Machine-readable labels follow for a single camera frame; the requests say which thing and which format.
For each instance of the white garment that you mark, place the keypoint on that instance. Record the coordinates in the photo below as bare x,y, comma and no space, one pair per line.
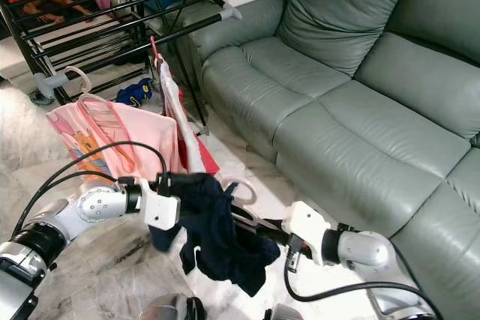
174,103

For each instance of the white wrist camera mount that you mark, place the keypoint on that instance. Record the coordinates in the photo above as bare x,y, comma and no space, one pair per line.
304,221
161,211

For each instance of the grey green leather sofa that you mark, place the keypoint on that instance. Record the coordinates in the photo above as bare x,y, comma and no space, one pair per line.
330,110

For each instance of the grey right robot leg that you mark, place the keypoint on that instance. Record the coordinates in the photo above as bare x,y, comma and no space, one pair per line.
283,314

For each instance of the navy blue garment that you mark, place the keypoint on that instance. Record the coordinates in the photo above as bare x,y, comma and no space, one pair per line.
217,245

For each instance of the pale pink plastic hanger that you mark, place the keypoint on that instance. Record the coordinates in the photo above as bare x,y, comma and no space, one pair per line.
253,189
79,68

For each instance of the pink cartoon print garment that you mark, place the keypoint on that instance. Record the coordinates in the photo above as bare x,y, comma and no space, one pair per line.
142,140

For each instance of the black metal drying rack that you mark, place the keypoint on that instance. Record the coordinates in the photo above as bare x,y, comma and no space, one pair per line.
52,85

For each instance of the grey left robot leg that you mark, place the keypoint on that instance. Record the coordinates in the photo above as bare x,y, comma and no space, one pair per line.
166,309

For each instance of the red garment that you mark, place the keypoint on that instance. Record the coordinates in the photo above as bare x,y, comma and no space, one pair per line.
210,161

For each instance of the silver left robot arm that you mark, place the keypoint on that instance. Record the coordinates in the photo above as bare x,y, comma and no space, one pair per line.
101,204

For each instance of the grey robot leg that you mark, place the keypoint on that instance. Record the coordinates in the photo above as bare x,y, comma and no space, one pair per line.
166,309
283,314

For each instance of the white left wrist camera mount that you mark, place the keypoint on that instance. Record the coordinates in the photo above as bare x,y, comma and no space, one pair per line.
161,211

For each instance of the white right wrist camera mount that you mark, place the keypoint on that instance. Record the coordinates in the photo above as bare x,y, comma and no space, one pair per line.
304,221

